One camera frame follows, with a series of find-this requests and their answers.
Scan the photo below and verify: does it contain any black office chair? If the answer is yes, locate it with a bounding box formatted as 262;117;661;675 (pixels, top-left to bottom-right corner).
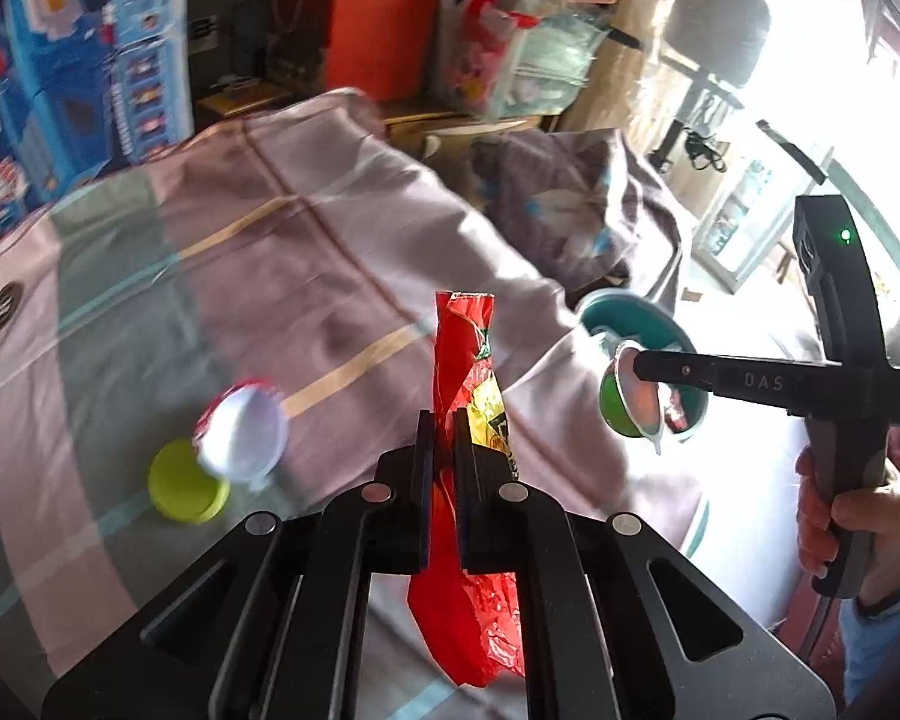
649;0;770;172

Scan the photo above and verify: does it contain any clear plastic toy bag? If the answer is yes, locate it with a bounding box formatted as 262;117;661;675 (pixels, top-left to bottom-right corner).
429;0;619;121

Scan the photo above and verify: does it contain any red plastic snack wrapper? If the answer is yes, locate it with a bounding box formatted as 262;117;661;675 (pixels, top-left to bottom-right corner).
408;291;525;688

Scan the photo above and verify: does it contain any grey patterned cushion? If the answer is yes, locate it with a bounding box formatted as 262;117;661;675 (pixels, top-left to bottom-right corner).
471;128;692;310

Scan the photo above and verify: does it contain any person's right hand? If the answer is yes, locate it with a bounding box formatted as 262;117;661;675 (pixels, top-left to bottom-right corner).
795;447;900;608

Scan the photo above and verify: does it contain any green plastic cup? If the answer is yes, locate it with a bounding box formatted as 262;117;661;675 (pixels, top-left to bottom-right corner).
598;340;665;454

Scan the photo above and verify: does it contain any blue toy box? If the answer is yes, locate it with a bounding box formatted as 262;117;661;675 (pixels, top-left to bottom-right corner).
0;0;193;241

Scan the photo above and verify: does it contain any yellow green jar lid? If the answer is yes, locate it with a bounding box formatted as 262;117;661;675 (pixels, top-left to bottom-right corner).
148;439;230;525

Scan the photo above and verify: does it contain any teal trash bin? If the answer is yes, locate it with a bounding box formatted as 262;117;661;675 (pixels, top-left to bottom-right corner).
578;289;710;442

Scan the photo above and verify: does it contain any red cabinet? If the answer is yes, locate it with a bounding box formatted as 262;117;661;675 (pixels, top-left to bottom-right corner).
325;0;439;103

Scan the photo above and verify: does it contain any white red foil-lid cup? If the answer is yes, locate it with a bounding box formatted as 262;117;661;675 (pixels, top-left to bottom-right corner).
193;379;289;491

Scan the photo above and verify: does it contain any pink plaid tablecloth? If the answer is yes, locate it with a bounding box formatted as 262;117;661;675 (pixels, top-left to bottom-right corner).
0;91;701;718

